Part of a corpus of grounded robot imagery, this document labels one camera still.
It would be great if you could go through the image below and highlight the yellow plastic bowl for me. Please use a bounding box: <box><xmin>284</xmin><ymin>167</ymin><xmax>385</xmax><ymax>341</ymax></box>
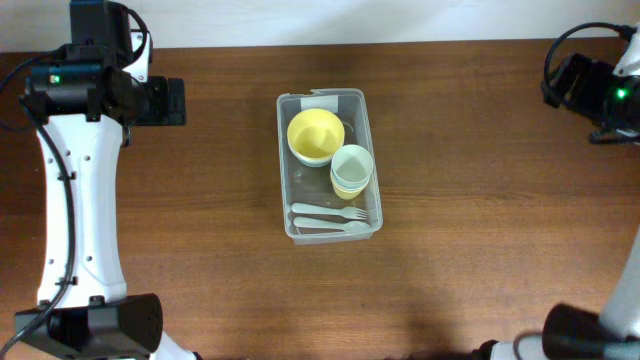
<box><xmin>286</xmin><ymin>108</ymin><xmax>345</xmax><ymax>155</ymax></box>

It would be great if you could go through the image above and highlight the white plastic cup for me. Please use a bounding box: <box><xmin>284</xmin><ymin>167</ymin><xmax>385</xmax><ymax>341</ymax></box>
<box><xmin>331</xmin><ymin>144</ymin><xmax>374</xmax><ymax>181</ymax></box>

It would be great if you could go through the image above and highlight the yellow plastic cup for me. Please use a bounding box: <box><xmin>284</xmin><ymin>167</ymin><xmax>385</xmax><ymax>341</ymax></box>
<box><xmin>332</xmin><ymin>183</ymin><xmax>365</xmax><ymax>200</ymax></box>

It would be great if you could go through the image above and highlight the green plastic cup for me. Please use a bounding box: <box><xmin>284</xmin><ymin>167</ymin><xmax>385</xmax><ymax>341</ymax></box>
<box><xmin>330</xmin><ymin>171</ymin><xmax>372</xmax><ymax>189</ymax></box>

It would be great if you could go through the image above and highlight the white plastic fork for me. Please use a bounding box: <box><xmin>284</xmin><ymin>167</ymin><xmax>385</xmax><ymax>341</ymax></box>
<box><xmin>291</xmin><ymin>203</ymin><xmax>368</xmax><ymax>220</ymax></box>

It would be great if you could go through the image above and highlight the white plastic spoon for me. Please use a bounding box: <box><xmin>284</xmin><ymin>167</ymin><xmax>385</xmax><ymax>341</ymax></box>
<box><xmin>293</xmin><ymin>217</ymin><xmax>371</xmax><ymax>232</ymax></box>

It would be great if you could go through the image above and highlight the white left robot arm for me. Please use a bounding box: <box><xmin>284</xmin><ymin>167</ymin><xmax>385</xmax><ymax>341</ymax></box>
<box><xmin>14</xmin><ymin>1</ymin><xmax>192</xmax><ymax>359</ymax></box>

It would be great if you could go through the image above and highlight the clear plastic container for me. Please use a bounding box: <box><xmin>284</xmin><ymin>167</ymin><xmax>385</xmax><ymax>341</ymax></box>
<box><xmin>276</xmin><ymin>88</ymin><xmax>383</xmax><ymax>245</ymax></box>

